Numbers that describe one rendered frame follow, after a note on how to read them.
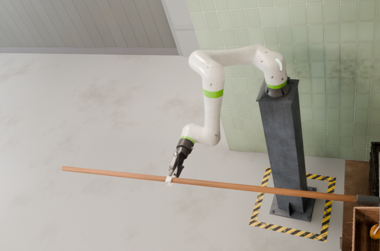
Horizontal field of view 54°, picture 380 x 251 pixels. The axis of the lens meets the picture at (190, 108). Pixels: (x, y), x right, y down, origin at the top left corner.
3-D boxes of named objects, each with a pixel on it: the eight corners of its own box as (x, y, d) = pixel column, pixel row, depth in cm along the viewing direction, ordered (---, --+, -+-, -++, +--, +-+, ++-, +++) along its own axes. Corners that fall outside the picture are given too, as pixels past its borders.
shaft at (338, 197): (62, 171, 238) (59, 168, 236) (64, 168, 240) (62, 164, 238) (357, 204, 165) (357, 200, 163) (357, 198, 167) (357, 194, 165)
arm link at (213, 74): (217, 55, 204) (197, 60, 199) (229, 65, 194) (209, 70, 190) (216, 85, 214) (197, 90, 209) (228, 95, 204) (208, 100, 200)
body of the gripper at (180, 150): (186, 146, 214) (181, 159, 208) (190, 155, 220) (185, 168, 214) (175, 145, 217) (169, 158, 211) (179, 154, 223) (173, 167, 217)
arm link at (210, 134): (205, 86, 213) (199, 96, 204) (225, 89, 210) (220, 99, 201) (204, 136, 233) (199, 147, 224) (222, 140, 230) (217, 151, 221)
